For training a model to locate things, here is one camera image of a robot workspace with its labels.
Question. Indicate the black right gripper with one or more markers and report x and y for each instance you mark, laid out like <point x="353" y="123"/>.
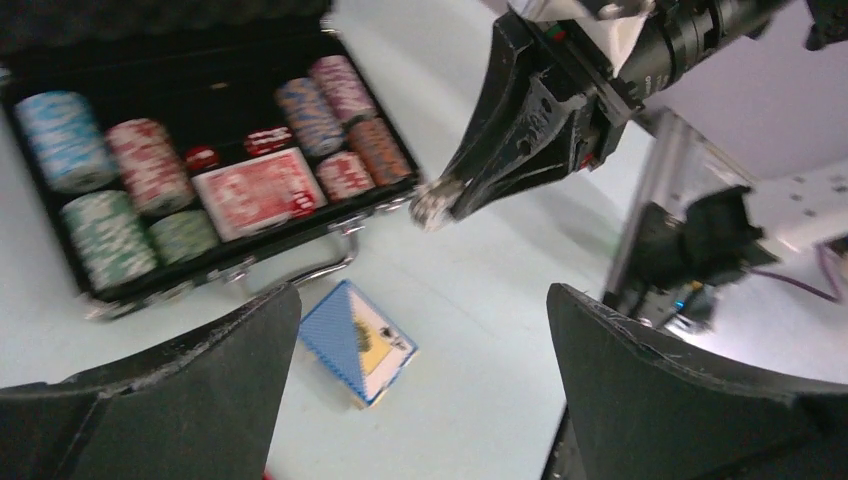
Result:
<point x="549" y="107"/>

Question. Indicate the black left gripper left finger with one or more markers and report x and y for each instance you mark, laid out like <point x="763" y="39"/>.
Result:
<point x="202" y="405"/>

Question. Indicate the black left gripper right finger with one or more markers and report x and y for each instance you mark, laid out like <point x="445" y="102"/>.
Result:
<point x="642" y="404"/>

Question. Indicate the small grey chip stack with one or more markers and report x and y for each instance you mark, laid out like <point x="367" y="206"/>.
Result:
<point x="430" y="209"/>

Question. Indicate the blue playing card deck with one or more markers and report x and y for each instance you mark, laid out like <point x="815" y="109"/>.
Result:
<point x="360" y="345"/>

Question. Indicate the blue poker chip stack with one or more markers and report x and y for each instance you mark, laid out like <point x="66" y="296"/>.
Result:
<point x="67" y="142"/>

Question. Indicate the orange brown chip stack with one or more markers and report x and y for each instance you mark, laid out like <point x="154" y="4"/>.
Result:
<point x="382" y="157"/>

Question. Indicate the black poker set case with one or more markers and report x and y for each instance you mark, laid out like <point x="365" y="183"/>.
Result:
<point x="207" y="71"/>

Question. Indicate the short green chip stack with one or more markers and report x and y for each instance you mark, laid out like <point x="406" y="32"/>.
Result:
<point x="183" y="236"/>

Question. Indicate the tall green chip stack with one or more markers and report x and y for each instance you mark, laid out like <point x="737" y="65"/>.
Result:
<point x="109" y="238"/>

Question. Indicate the red chip stack in case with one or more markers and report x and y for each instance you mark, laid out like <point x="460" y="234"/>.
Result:
<point x="343" y="176"/>

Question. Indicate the red playing card deck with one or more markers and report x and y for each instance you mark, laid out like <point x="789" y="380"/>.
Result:
<point x="253" y="195"/>

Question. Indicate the red die on cards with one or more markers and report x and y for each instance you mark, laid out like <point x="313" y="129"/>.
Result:
<point x="303" y="203"/>

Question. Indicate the red die in case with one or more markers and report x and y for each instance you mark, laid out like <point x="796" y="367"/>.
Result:
<point x="201" y="158"/>

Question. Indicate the red die pair left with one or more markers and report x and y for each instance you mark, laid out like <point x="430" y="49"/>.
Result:
<point x="268" y="140"/>

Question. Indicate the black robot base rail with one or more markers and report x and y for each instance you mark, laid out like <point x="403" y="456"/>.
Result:
<point x="671" y="266"/>

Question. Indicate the aluminium frame rail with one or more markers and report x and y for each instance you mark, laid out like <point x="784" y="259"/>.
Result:
<point x="682" y="166"/>

